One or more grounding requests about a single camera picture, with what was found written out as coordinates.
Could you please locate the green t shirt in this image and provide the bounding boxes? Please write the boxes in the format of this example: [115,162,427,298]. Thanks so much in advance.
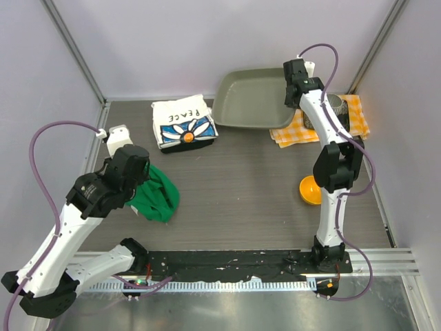
[126,165,181,223]

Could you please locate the grey plastic tray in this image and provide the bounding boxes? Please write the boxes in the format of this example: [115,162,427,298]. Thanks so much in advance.
[212,68,295,129]

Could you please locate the orange bowl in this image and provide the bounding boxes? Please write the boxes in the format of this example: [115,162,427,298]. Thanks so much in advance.
[299,175,322,205]

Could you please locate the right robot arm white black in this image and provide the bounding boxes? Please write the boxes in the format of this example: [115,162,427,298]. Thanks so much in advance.
[283,58,362,272]

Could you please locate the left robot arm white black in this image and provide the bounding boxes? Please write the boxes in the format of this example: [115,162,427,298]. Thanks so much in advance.
[1,144,150,319]

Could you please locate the grey striped mug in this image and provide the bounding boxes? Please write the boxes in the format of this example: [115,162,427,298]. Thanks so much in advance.
[327,93,349,116]

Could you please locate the orange checkered cloth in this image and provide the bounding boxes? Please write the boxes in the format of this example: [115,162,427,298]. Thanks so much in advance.
[269,94,370,148]

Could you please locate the black floral square plate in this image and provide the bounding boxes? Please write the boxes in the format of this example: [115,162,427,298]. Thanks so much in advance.
[302,112,350,132]

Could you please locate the black folded t shirt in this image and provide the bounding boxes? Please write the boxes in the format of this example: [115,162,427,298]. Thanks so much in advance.
[161,139,214,154]

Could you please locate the white folded daisy t shirt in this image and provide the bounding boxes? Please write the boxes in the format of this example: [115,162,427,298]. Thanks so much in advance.
[152,94,218,150]

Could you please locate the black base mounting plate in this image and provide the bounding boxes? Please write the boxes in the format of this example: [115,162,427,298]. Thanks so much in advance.
[141,250,353,283]

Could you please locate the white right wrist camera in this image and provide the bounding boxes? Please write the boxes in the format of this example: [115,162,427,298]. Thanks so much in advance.
[296,54,316,77]

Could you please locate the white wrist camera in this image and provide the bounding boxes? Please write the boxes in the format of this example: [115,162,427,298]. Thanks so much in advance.
[95,125,133,157]
[296,54,316,77]

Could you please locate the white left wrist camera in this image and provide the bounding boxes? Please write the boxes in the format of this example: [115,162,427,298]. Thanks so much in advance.
[95,125,133,157]

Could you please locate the slotted cable duct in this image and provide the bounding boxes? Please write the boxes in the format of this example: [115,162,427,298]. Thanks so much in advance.
[83,277,316,293]

